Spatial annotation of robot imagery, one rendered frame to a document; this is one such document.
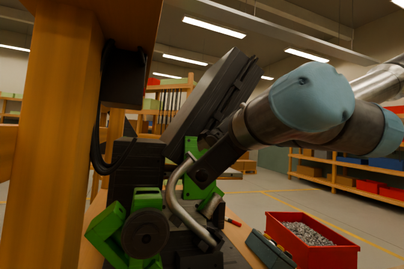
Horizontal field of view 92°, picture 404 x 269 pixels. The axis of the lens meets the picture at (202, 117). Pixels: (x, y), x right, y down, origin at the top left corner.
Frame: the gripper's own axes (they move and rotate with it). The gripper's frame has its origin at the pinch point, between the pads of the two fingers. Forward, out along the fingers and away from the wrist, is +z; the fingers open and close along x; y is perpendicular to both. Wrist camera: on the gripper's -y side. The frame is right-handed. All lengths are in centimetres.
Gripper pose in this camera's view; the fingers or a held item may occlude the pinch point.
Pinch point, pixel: (204, 154)
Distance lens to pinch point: 51.4
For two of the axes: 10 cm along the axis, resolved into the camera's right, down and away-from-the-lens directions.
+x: -6.7, -7.4, 0.3
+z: -3.2, 3.2, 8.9
